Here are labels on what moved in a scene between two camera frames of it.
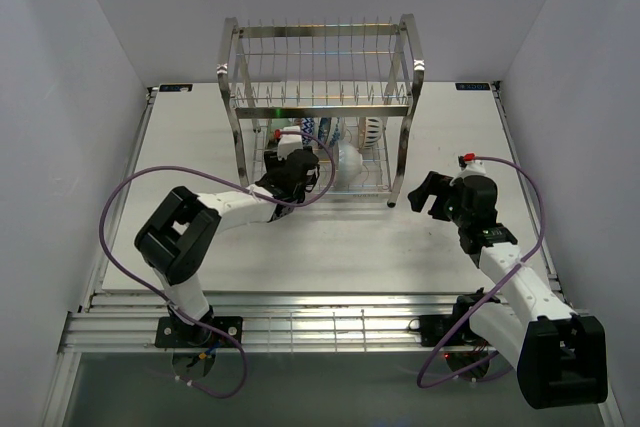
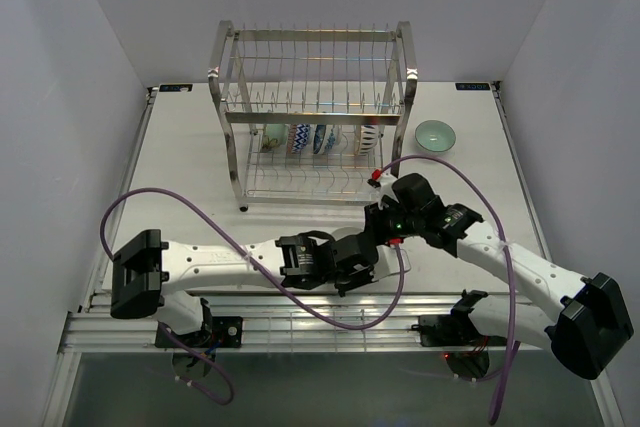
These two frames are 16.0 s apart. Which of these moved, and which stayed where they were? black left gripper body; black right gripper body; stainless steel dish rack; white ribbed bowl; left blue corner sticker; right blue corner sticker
Moved: white ribbed bowl; black left gripper body; black right gripper body
Stayed: right blue corner sticker; stainless steel dish rack; left blue corner sticker
